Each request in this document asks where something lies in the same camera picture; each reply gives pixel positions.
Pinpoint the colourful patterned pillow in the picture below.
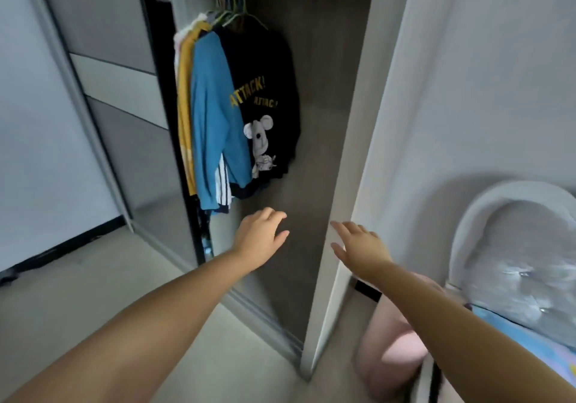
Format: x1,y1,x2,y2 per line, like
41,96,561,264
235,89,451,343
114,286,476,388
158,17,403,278
470,304,576,388

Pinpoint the row of clothes hangers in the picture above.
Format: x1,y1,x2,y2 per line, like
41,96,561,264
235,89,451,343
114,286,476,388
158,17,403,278
205,0,269,32

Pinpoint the person's left hand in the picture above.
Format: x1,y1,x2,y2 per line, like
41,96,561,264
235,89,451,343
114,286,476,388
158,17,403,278
230,207,290,275

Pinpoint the person's right hand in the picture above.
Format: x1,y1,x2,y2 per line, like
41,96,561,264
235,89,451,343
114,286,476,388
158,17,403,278
329,220,395,284

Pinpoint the yellow hanging garment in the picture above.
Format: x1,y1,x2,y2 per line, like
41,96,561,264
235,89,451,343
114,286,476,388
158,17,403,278
176,21,212,197

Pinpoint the grey wooden wardrobe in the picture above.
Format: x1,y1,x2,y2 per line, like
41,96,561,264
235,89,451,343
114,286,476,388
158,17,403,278
13,0,464,381

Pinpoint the black printed t-shirt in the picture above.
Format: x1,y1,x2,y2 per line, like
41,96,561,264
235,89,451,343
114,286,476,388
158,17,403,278
215,24,301,200

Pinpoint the blue hanging garment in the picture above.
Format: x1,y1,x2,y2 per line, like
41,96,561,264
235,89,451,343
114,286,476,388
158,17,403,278
190,31,254,212

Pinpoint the person's left forearm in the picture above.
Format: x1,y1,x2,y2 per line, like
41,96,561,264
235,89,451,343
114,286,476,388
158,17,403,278
0,251,252,403

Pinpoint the white hanging garment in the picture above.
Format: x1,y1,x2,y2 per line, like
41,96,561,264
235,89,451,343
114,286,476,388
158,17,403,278
173,13,203,84

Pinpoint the person's right forearm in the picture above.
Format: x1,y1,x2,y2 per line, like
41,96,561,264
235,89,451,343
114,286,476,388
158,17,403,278
370,260,576,403

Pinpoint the pink rolled mat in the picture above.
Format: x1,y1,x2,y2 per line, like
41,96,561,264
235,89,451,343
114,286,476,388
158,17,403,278
358,272,451,401

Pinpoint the bed with white tufted headboard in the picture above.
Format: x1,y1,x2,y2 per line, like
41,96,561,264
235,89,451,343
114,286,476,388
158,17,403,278
412,180,576,403

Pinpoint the navy white striped garment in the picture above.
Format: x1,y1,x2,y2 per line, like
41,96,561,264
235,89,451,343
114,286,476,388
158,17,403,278
211,153,235,215

